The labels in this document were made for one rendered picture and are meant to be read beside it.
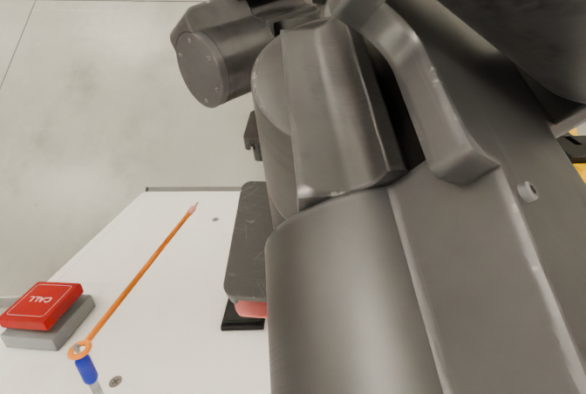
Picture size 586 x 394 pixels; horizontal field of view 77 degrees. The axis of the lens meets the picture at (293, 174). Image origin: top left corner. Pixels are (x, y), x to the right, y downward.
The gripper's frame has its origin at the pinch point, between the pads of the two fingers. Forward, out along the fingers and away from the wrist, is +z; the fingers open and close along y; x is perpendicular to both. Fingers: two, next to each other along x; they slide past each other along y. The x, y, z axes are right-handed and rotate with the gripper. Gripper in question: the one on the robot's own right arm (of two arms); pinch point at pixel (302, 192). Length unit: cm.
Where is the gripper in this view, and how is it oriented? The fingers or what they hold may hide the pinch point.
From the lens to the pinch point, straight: 42.7
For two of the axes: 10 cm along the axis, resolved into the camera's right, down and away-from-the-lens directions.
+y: 10.0, -0.5, -0.7
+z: 0.8, 8.2, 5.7
